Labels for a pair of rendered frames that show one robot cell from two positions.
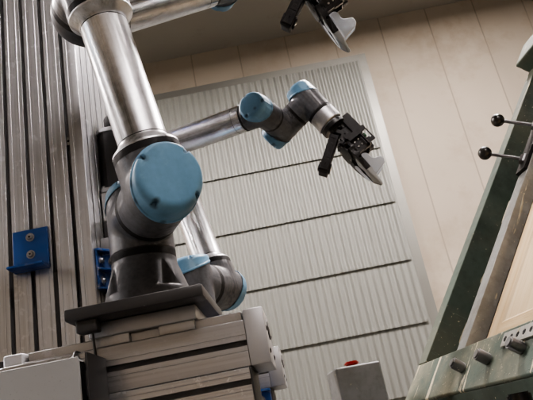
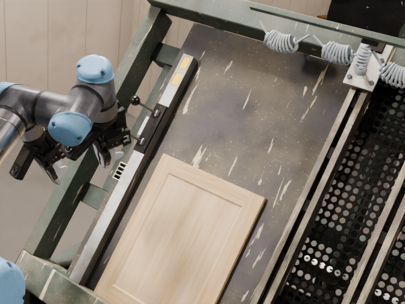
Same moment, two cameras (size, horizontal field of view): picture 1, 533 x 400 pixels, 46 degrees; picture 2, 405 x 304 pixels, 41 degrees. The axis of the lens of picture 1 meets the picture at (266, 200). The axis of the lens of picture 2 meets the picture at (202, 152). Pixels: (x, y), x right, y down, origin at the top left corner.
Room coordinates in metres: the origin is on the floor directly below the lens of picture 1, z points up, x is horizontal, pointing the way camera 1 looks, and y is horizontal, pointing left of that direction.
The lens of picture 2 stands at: (0.21, 0.52, 2.24)
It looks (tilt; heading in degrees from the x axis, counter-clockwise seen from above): 26 degrees down; 311
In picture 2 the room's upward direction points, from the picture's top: 8 degrees clockwise
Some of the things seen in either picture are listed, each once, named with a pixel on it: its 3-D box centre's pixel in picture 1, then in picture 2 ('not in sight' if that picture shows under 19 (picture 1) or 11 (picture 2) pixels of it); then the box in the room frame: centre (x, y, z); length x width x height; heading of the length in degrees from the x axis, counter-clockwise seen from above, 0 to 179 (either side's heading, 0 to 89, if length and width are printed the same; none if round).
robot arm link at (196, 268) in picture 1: (191, 282); not in sight; (1.57, 0.23, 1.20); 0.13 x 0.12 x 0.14; 154
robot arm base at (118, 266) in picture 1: (146, 282); not in sight; (1.07, 0.24, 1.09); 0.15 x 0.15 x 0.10
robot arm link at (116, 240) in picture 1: (140, 219); not in sight; (1.06, 0.23, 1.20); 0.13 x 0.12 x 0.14; 29
